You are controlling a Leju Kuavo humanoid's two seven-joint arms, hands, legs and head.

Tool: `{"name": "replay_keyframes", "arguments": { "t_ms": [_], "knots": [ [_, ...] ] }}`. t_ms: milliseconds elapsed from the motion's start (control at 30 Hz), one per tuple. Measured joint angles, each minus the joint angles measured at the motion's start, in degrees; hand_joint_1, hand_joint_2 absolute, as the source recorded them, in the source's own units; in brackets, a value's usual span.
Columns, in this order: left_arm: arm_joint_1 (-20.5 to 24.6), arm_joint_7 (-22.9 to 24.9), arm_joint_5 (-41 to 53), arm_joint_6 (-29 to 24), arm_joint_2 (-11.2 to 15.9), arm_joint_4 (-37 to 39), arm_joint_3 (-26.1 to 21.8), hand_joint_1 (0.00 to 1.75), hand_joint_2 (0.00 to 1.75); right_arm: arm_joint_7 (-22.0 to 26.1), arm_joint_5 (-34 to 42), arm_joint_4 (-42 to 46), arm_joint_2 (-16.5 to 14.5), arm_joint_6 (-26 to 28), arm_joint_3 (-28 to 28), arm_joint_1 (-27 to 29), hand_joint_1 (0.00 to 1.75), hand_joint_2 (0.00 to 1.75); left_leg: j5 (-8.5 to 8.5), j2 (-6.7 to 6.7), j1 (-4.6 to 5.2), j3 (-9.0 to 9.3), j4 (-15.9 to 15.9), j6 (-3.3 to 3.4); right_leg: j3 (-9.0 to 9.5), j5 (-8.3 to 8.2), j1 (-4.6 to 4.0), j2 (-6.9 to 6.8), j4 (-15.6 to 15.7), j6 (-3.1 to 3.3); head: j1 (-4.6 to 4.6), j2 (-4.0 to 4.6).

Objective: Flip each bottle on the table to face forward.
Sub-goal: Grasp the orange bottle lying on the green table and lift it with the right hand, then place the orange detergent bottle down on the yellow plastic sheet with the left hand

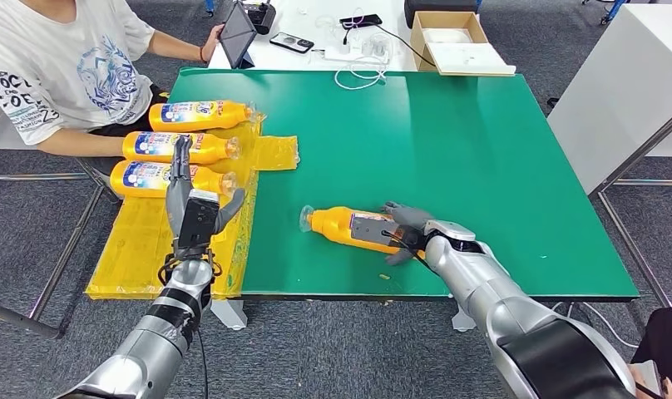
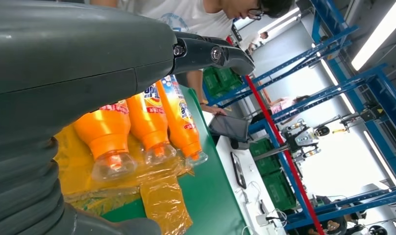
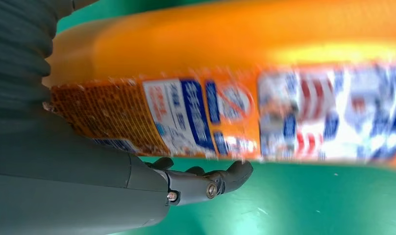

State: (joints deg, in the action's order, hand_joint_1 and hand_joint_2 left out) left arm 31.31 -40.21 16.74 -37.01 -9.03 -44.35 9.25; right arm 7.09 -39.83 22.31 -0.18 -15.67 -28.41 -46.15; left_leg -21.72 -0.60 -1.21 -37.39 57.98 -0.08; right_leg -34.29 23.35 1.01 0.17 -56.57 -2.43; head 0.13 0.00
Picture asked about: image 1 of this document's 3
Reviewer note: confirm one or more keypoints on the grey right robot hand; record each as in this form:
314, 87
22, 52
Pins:
416, 220

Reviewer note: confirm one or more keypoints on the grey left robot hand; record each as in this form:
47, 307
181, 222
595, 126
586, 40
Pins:
175, 209

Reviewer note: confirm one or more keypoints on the orange detergent bottle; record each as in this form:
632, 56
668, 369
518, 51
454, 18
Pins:
226, 114
209, 148
137, 184
330, 223

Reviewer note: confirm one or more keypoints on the black tablet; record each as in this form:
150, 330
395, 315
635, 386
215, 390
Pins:
238, 33

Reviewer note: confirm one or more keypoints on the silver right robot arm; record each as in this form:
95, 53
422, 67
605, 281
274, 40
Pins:
507, 308

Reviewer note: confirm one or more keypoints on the yellow taped cardboard mat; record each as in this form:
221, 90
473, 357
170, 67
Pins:
132, 248

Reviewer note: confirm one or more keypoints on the white table foot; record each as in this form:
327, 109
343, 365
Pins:
231, 315
464, 319

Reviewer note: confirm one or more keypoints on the open cardboard box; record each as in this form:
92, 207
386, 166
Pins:
452, 53

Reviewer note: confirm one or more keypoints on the white power strip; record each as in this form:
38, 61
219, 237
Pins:
348, 54

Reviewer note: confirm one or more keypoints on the person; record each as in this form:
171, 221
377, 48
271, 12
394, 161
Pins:
66, 66
666, 341

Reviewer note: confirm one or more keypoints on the white desk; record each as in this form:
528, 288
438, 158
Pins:
292, 61

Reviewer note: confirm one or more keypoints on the smartphone in dark case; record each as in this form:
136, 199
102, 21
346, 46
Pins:
292, 43

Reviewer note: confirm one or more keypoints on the black smartphone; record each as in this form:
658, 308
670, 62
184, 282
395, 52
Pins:
362, 21

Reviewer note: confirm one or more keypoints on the black handheld controller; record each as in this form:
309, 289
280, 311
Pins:
263, 16

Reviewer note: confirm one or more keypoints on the white cabinet table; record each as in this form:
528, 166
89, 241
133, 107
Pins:
617, 85

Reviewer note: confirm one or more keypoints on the blue metal stand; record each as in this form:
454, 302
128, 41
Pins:
611, 11

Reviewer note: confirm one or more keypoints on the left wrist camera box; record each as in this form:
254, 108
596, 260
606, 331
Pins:
198, 220

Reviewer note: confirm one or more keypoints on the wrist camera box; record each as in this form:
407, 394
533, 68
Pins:
374, 230
198, 220

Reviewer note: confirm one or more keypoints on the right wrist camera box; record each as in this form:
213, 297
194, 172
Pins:
374, 230

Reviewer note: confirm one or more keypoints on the steel table frame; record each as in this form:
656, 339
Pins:
633, 248
69, 250

